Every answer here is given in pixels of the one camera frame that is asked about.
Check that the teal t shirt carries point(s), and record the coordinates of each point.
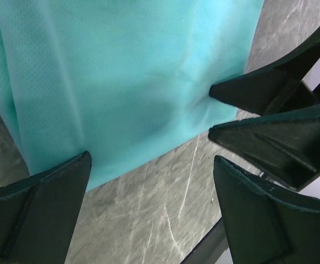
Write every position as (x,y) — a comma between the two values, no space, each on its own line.
(127,81)

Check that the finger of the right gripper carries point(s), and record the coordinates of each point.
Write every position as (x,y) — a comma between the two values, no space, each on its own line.
(286,145)
(277,87)

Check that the black base beam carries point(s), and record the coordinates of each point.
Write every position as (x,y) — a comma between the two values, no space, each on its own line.
(210,247)

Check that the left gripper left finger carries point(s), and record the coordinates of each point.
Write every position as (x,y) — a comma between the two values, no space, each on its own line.
(38,214)

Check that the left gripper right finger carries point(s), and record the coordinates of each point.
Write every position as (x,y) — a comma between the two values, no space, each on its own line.
(264,222)

